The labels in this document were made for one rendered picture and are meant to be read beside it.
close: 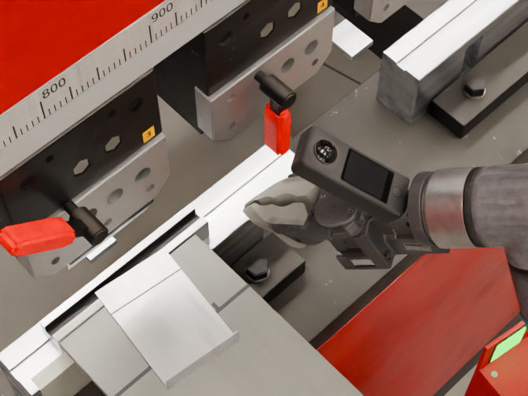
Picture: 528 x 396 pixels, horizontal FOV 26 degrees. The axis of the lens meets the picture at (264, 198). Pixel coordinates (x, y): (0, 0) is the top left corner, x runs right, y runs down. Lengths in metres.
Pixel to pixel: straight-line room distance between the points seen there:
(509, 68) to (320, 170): 0.47
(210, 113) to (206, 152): 1.46
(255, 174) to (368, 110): 0.23
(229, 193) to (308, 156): 0.23
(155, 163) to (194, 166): 1.45
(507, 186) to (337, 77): 1.56
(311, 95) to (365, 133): 1.12
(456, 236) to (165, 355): 0.31
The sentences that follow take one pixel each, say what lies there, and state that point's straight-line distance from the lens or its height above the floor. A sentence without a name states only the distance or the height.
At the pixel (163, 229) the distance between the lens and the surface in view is 1.20.
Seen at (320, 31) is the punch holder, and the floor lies 1.24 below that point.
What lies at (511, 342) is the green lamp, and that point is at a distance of 1.37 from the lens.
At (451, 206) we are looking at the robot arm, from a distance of 1.05.
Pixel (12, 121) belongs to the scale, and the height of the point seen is 1.39.
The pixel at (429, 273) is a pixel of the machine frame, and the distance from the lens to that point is 1.47.
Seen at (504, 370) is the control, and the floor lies 0.78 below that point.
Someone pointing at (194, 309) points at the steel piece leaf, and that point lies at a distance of 1.15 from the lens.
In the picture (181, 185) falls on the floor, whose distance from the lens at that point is 2.40.
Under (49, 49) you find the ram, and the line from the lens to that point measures 0.79.
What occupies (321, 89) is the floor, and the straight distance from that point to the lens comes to 2.54.
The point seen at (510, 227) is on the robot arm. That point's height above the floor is 1.17.
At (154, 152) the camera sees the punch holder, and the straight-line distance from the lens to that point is 0.96.
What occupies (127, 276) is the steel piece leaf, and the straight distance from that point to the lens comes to 1.17.
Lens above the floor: 2.04
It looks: 59 degrees down
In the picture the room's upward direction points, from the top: straight up
